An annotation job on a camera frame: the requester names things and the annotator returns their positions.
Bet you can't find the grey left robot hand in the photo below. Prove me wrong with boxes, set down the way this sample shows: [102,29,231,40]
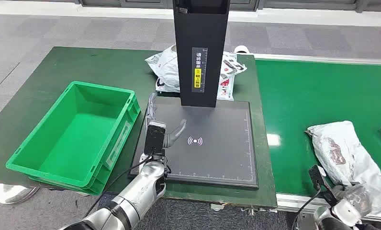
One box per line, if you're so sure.
[145,92,187,149]

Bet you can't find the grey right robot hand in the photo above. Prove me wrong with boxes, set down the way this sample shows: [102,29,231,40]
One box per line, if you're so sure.
[331,184,372,227]

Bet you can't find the plain grey parcel bag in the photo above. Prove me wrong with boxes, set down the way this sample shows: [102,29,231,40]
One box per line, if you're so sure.
[306,120,381,217]

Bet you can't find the black inbound scanner machine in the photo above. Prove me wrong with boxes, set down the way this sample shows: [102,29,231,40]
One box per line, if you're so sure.
[128,0,260,191]

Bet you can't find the white parcel bag red print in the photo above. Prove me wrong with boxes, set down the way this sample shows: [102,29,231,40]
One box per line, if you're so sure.
[155,76,235,102]

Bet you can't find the white parcel bag black print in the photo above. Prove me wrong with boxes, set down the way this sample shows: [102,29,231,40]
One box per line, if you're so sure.
[145,44,247,81]

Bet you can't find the green conveyor belt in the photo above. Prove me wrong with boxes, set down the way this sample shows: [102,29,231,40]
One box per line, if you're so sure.
[255,58,381,199]

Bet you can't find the black yellow label sticker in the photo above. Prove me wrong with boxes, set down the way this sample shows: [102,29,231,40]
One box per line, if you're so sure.
[191,46,209,93]

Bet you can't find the green plastic crate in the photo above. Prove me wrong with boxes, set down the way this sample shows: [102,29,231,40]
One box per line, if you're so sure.
[5,80,141,196]

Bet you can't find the round metal table foot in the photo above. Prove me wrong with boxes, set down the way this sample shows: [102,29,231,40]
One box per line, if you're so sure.
[0,183,40,205]

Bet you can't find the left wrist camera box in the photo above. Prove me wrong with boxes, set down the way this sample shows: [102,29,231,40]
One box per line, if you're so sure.
[144,121,167,156]

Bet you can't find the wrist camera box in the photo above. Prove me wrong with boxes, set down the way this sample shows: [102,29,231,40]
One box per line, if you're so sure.
[308,165,337,207]
[144,121,167,156]

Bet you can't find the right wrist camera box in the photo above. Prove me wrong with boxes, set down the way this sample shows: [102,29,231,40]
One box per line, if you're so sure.
[308,165,337,207]

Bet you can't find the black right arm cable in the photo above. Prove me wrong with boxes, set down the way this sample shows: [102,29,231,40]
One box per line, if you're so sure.
[290,187,323,230]

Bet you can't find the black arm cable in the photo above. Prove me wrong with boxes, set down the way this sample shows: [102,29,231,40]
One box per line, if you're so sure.
[290,187,323,230]
[82,149,155,219]

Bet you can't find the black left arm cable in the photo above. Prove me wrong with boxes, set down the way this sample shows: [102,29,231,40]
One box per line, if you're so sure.
[82,149,155,219]

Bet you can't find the dark window frame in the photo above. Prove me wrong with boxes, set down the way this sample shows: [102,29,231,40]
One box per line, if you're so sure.
[75,0,381,13]

